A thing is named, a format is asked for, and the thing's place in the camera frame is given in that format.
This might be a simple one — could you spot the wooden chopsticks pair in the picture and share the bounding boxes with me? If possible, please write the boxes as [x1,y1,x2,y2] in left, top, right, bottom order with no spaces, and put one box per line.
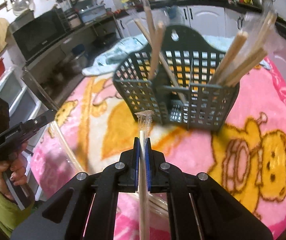
[50,121,85,172]
[135,110,154,239]
[209,9,281,87]
[134,18,179,88]
[142,0,164,80]

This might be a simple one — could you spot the person's left hand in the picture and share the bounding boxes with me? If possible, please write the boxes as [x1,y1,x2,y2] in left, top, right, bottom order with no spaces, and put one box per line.
[0,142,29,202]

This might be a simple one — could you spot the black microwave oven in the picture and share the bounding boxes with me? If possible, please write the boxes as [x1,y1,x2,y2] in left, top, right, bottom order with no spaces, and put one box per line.
[8,9,70,62]

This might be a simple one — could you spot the steel pot on shelf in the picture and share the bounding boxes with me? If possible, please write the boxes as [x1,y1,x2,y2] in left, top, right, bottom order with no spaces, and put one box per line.
[64,51,89,74]

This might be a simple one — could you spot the dark green utensil basket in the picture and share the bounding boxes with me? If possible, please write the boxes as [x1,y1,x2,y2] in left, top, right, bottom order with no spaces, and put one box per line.
[112,25,240,131]

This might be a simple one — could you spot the light blue cloth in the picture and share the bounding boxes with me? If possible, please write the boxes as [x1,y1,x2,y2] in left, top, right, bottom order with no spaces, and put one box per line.
[82,34,233,77]

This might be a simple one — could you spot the glass lid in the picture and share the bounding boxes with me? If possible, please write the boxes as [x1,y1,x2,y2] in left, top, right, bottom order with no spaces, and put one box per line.
[10,0,35,16]

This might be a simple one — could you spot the blender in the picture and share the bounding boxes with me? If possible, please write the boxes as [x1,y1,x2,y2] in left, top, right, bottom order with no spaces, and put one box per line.
[57,0,77,13]

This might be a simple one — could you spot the blue plastic box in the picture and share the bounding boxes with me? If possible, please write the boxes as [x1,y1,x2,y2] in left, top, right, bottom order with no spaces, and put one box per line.
[78,4,106,23]

